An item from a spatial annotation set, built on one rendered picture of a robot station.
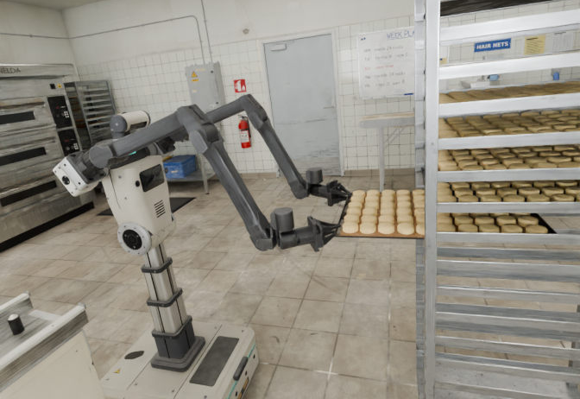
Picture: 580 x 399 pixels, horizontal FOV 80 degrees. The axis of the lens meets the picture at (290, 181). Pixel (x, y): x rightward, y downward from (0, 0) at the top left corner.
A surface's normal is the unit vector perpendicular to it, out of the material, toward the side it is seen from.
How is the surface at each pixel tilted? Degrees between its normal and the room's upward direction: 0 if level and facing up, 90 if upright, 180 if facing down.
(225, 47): 90
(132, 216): 101
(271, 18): 90
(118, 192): 90
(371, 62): 90
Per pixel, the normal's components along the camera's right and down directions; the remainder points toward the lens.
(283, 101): -0.28, 0.31
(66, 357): 0.92, 0.01
